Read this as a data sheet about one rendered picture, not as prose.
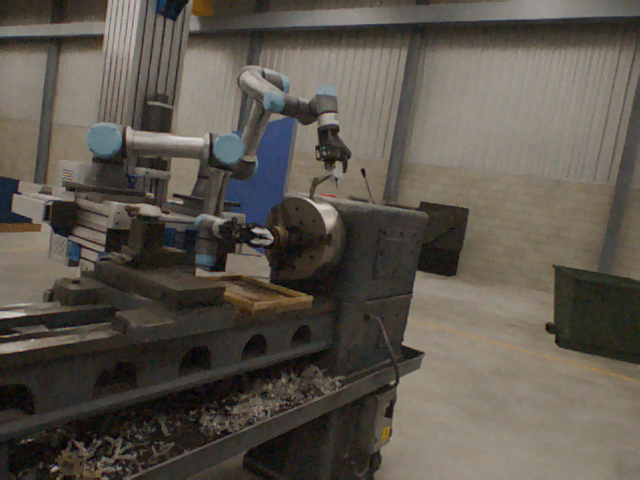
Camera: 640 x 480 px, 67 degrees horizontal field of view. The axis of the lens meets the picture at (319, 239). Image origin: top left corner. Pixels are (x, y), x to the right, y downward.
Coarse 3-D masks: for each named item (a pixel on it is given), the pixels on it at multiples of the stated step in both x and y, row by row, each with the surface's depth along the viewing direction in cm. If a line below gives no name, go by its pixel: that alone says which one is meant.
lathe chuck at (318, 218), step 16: (288, 208) 184; (304, 208) 180; (320, 208) 178; (304, 224) 180; (320, 224) 175; (336, 224) 180; (336, 240) 178; (304, 256) 179; (320, 256) 175; (336, 256) 181; (288, 272) 184; (304, 272) 179; (320, 272) 182
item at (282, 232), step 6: (270, 228) 171; (276, 228) 172; (282, 228) 174; (270, 234) 169; (276, 234) 170; (282, 234) 172; (276, 240) 169; (282, 240) 171; (264, 246) 171; (270, 246) 170; (276, 246) 172; (282, 246) 173
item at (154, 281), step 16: (96, 272) 141; (112, 272) 136; (128, 272) 131; (144, 272) 133; (176, 272) 140; (144, 288) 127; (160, 288) 123; (176, 288) 121; (192, 288) 123; (208, 288) 127; (224, 288) 132; (176, 304) 120; (192, 304) 124
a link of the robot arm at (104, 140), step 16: (96, 128) 163; (112, 128) 163; (128, 128) 168; (96, 144) 163; (112, 144) 164; (128, 144) 167; (144, 144) 169; (160, 144) 171; (176, 144) 172; (192, 144) 174; (208, 144) 174; (224, 144) 174; (240, 144) 177; (208, 160) 177; (224, 160) 175; (240, 160) 181
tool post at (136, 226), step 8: (136, 216) 138; (144, 216) 137; (136, 224) 138; (144, 224) 136; (152, 224) 137; (160, 224) 139; (136, 232) 137; (144, 232) 136; (152, 232) 138; (160, 232) 139; (136, 240) 137; (144, 240) 136; (152, 240) 138; (160, 240) 140; (136, 248) 138; (144, 248) 136; (152, 248) 140; (160, 248) 140
